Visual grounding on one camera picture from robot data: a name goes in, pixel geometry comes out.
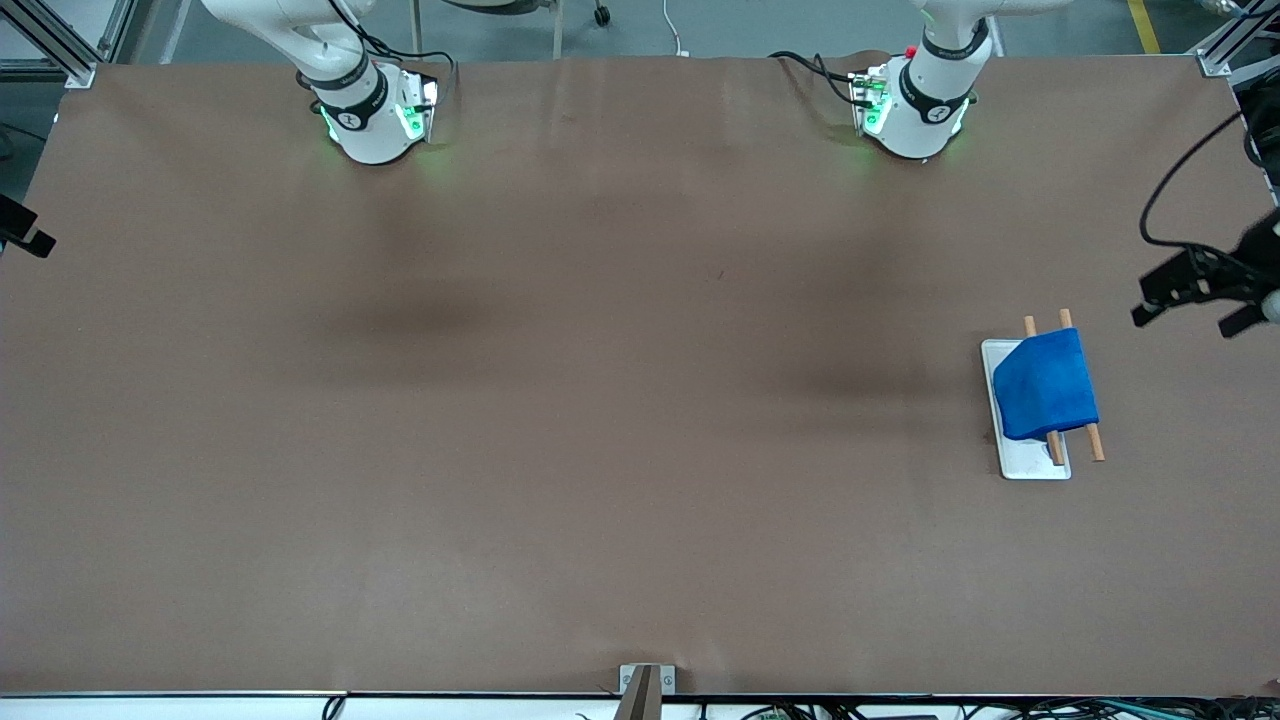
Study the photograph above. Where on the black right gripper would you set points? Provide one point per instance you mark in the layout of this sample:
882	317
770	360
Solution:
20	229

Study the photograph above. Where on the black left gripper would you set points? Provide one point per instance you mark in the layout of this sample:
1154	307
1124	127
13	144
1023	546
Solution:
1243	268

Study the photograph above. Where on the blue microfibre towel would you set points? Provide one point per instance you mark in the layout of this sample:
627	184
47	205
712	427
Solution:
1045	385

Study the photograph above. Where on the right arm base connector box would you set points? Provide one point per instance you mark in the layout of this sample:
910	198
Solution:
418	105

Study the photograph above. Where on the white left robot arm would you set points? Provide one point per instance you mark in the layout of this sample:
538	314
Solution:
920	125

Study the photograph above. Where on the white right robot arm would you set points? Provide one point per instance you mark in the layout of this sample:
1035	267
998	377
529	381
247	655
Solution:
360	130

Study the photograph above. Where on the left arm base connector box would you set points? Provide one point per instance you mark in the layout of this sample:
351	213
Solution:
872	100

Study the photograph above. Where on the white towel rack wooden bars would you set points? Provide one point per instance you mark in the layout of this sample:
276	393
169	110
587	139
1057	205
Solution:
1030	462

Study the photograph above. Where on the brown table cover sheet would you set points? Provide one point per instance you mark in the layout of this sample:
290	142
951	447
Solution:
640	500

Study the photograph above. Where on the office chair base caster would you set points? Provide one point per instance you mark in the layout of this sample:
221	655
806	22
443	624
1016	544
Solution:
601	15

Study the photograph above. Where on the aluminium frame profile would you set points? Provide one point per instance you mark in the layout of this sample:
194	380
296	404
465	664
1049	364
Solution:
1225	52
60	50

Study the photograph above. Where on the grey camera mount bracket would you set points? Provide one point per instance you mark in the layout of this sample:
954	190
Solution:
645	690

